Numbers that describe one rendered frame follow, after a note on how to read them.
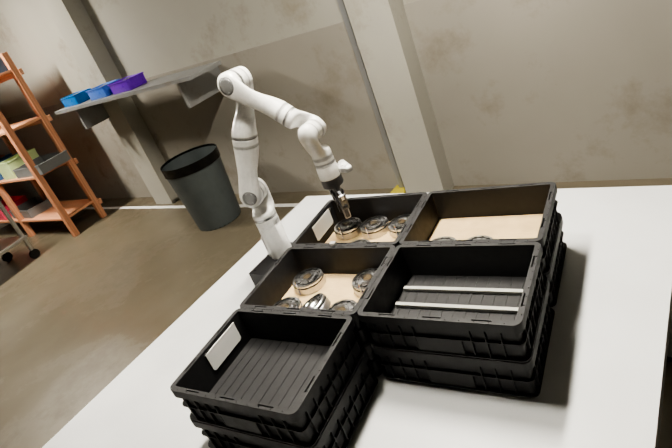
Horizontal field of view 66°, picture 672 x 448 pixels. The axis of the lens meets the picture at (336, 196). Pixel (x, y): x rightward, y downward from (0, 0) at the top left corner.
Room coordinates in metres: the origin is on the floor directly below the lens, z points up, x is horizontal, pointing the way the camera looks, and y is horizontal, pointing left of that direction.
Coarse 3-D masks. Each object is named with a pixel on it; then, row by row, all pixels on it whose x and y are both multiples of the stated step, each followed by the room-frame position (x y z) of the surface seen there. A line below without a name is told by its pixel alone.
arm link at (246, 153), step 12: (240, 144) 1.75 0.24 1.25; (252, 144) 1.76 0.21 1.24; (240, 156) 1.76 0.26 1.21; (252, 156) 1.76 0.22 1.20; (240, 168) 1.77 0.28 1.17; (252, 168) 1.76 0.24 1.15; (240, 180) 1.78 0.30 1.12; (252, 180) 1.76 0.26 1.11; (240, 192) 1.78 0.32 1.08; (252, 192) 1.76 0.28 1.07; (252, 204) 1.77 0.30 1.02
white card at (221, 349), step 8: (232, 328) 1.23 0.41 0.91; (224, 336) 1.20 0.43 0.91; (232, 336) 1.22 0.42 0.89; (240, 336) 1.24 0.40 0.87; (216, 344) 1.17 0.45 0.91; (224, 344) 1.19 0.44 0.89; (232, 344) 1.21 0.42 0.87; (208, 352) 1.15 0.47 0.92; (216, 352) 1.16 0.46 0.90; (224, 352) 1.18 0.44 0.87; (208, 360) 1.14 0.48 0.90; (216, 360) 1.15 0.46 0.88; (216, 368) 1.15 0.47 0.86
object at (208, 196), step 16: (208, 144) 4.56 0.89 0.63; (176, 160) 4.58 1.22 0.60; (192, 160) 4.62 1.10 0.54; (208, 160) 4.18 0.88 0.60; (176, 176) 4.14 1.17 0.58; (192, 176) 4.12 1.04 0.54; (208, 176) 4.16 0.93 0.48; (224, 176) 4.28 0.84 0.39; (176, 192) 4.26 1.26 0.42; (192, 192) 4.14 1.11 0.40; (208, 192) 4.15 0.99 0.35; (224, 192) 4.22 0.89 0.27; (192, 208) 4.19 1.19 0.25; (208, 208) 4.15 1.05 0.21; (224, 208) 4.19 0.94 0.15; (208, 224) 4.18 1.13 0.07; (224, 224) 4.17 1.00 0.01
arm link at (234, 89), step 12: (228, 72) 1.74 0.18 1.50; (228, 84) 1.72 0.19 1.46; (240, 84) 1.71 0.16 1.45; (228, 96) 1.73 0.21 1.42; (240, 96) 1.71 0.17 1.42; (252, 96) 1.69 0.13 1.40; (264, 96) 1.68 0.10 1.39; (252, 108) 1.71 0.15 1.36; (264, 108) 1.67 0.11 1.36; (276, 108) 1.65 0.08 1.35; (288, 108) 1.65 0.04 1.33; (276, 120) 1.66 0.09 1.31
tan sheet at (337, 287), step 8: (328, 280) 1.40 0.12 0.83; (336, 280) 1.38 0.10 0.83; (344, 280) 1.37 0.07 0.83; (328, 288) 1.36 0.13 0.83; (336, 288) 1.34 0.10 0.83; (344, 288) 1.33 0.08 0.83; (352, 288) 1.31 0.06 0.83; (288, 296) 1.40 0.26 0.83; (296, 296) 1.38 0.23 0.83; (304, 296) 1.37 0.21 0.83; (312, 296) 1.35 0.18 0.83; (328, 296) 1.32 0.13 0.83; (336, 296) 1.30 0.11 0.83; (344, 296) 1.29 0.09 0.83; (352, 296) 1.27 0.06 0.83
